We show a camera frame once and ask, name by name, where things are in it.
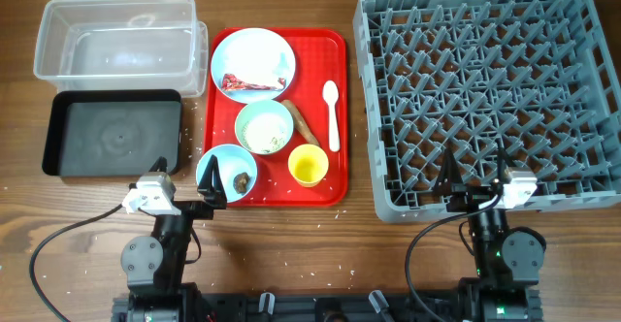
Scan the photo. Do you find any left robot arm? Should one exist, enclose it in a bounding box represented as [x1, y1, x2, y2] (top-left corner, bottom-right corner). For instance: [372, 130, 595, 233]
[111, 156, 227, 322]

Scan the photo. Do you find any small light blue bowl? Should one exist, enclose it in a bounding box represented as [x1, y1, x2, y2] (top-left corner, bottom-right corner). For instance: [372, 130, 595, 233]
[196, 144, 258, 204]

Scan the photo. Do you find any clear plastic bin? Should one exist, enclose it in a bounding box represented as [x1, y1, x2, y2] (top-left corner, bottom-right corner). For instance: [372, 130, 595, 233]
[33, 0, 209, 97]

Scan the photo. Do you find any yellow plastic cup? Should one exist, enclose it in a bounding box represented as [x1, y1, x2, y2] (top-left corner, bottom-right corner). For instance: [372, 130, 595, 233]
[287, 144, 329, 188]

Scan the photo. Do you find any large light blue plate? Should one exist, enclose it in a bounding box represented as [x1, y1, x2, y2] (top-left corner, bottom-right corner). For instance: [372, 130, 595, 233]
[211, 28, 297, 104]

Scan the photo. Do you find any black waste tray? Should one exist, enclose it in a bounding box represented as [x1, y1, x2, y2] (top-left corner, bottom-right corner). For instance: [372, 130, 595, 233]
[42, 89, 183, 177]

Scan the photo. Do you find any brown carrot-shaped food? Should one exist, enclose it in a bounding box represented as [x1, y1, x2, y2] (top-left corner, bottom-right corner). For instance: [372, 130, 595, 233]
[281, 100, 319, 146]

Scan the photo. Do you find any red snack wrapper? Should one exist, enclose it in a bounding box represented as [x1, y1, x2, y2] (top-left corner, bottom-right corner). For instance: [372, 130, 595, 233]
[221, 74, 286, 91]

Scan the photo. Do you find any white rice pile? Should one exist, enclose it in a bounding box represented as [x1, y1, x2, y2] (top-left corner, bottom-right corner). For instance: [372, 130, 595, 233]
[242, 113, 289, 154]

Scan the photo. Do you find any green bowl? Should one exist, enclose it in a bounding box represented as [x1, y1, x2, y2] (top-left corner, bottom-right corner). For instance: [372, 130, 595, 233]
[235, 100, 294, 155]

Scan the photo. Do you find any white plastic spoon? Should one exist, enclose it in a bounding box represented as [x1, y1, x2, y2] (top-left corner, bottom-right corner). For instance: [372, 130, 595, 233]
[322, 80, 341, 152]

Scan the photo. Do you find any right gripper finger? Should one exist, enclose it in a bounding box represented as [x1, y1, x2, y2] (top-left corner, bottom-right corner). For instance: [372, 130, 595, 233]
[496, 141, 514, 182]
[432, 148, 465, 196]

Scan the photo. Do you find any red serving tray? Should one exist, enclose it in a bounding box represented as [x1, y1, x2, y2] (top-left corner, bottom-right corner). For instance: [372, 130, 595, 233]
[231, 28, 349, 208]

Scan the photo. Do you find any brown food lump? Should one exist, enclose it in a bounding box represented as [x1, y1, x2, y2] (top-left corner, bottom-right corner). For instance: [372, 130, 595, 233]
[233, 172, 251, 194]

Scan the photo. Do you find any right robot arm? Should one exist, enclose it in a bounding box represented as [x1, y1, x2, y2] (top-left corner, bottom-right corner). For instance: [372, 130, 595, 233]
[433, 148, 546, 322]

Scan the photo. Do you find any grey dishwasher rack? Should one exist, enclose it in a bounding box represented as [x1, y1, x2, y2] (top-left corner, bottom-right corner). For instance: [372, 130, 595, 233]
[353, 0, 620, 222]

